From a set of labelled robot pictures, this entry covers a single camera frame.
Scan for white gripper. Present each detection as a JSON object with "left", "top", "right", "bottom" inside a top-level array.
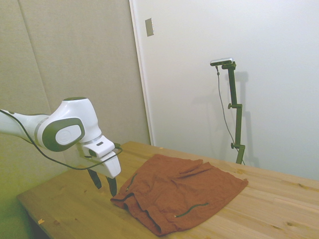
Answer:
[{"left": 86, "top": 154, "right": 122, "bottom": 198}]

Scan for grey wall switch plate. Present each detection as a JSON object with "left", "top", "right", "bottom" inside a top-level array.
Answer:
[{"left": 145, "top": 17, "right": 156, "bottom": 37}]

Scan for dark green camera stand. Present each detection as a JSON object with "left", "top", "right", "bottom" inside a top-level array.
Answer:
[{"left": 221, "top": 62, "right": 246, "bottom": 165}]

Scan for white door frame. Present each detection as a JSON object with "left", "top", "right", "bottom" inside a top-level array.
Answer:
[{"left": 129, "top": 0, "right": 156, "bottom": 146}]

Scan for silver camera on stand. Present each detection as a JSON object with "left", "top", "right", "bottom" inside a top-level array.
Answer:
[{"left": 210, "top": 57, "right": 235, "bottom": 67}]

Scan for rust red shorts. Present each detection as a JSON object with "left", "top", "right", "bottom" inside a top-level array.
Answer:
[{"left": 110, "top": 153, "right": 249, "bottom": 237}]

